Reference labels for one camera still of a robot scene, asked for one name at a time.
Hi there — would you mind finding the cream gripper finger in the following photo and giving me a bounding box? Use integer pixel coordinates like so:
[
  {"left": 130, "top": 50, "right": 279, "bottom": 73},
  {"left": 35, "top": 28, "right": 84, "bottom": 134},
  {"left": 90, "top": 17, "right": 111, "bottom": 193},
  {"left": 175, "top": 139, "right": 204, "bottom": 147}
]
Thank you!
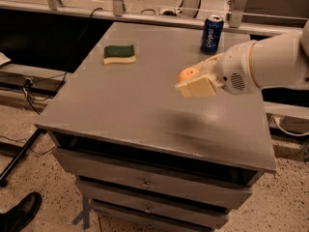
[
  {"left": 193, "top": 53, "right": 222, "bottom": 73},
  {"left": 176, "top": 74, "right": 224, "bottom": 98}
]

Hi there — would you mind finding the black shoe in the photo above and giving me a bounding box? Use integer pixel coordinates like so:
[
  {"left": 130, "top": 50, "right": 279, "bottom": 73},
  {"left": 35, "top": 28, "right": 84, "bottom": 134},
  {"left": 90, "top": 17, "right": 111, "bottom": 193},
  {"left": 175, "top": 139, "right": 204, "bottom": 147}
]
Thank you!
[{"left": 0, "top": 191, "right": 42, "bottom": 232}]

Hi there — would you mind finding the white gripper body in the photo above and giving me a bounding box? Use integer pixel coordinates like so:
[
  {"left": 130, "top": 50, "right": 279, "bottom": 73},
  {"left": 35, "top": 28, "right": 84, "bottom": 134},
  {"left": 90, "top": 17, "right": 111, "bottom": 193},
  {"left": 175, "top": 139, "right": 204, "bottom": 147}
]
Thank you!
[{"left": 215, "top": 41, "right": 260, "bottom": 95}]

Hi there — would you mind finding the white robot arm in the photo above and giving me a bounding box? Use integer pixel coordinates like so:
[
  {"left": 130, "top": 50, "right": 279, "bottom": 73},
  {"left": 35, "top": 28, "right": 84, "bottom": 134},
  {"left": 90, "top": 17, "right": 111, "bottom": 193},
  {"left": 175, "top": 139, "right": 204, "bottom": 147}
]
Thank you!
[{"left": 176, "top": 21, "right": 309, "bottom": 98}]

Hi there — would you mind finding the grey drawer cabinet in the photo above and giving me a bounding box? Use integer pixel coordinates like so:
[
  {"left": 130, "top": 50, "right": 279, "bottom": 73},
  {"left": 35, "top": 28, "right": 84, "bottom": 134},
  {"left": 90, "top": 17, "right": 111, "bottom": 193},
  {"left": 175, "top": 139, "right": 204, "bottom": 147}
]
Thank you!
[{"left": 36, "top": 23, "right": 276, "bottom": 232}]

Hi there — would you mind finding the white cable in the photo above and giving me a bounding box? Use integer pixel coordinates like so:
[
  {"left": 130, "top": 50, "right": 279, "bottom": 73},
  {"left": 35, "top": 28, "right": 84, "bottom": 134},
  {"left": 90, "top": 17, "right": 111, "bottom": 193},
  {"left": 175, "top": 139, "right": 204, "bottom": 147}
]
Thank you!
[{"left": 272, "top": 114, "right": 309, "bottom": 137}]

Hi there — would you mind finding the blue pepsi can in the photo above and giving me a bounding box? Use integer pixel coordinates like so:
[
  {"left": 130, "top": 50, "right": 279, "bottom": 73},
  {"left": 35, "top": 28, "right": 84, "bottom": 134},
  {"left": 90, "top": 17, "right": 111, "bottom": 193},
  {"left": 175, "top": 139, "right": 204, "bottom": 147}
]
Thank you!
[{"left": 201, "top": 14, "right": 224, "bottom": 54}]

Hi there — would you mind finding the black cable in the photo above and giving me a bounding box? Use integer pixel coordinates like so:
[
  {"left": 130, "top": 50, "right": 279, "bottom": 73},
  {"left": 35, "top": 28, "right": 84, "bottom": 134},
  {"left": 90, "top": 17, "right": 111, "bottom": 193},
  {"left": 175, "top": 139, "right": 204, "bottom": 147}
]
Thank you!
[{"left": 18, "top": 7, "right": 103, "bottom": 116}]

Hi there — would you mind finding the orange fruit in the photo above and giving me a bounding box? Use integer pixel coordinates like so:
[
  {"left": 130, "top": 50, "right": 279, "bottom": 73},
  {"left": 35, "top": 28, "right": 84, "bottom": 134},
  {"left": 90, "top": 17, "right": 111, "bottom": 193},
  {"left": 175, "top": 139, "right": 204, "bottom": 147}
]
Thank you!
[{"left": 178, "top": 67, "right": 199, "bottom": 82}]

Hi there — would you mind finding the green yellow sponge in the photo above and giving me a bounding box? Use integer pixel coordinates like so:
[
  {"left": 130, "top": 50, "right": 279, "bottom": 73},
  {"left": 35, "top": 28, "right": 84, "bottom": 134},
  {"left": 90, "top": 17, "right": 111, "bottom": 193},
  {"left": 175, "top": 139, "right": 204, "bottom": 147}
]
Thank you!
[{"left": 103, "top": 44, "right": 136, "bottom": 65}]

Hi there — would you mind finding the black stand leg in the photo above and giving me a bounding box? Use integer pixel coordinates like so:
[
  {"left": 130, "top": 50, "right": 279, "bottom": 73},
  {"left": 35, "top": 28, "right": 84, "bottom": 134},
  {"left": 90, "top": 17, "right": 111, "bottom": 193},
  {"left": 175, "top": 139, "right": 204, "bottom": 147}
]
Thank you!
[{"left": 0, "top": 129, "right": 46, "bottom": 188}]

